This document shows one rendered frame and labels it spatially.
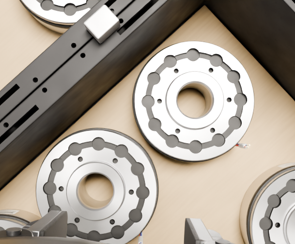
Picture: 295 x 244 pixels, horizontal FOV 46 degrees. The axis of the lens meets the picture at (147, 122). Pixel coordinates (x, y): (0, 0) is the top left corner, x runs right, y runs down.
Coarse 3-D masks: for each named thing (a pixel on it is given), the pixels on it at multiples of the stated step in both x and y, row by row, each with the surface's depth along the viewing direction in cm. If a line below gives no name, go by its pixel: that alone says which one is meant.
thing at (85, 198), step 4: (84, 180) 31; (80, 184) 29; (84, 184) 31; (80, 188) 30; (84, 188) 31; (80, 192) 29; (84, 192) 31; (80, 196) 29; (84, 196) 30; (88, 196) 31; (84, 200) 29; (88, 200) 30; (92, 200) 31; (96, 200) 32; (104, 200) 32; (108, 200) 31; (88, 204) 29; (92, 204) 30; (96, 204) 30; (100, 204) 30; (104, 204) 30
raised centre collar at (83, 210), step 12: (84, 168) 28; (96, 168) 28; (108, 168) 28; (72, 180) 28; (120, 180) 28; (72, 192) 28; (120, 192) 28; (72, 204) 28; (84, 204) 29; (108, 204) 28; (120, 204) 28; (84, 216) 28; (96, 216) 28; (108, 216) 28
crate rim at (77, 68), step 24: (144, 0) 22; (168, 0) 23; (288, 0) 22; (120, 24) 22; (144, 24) 23; (96, 48) 22; (72, 72) 22; (48, 96) 22; (24, 120) 24; (0, 144) 22
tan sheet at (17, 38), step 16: (0, 0) 33; (16, 0) 33; (0, 16) 33; (16, 16) 33; (32, 16) 33; (0, 32) 32; (16, 32) 32; (32, 32) 32; (48, 32) 32; (0, 48) 32; (16, 48) 32; (32, 48) 32; (0, 64) 32; (16, 64) 32; (0, 80) 32
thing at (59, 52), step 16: (128, 0) 22; (64, 32) 22; (80, 32) 22; (48, 48) 22; (64, 48) 22; (80, 48) 22; (32, 64) 22; (48, 64) 22; (16, 80) 22; (32, 80) 22; (0, 96) 22; (16, 96) 22; (0, 112) 22
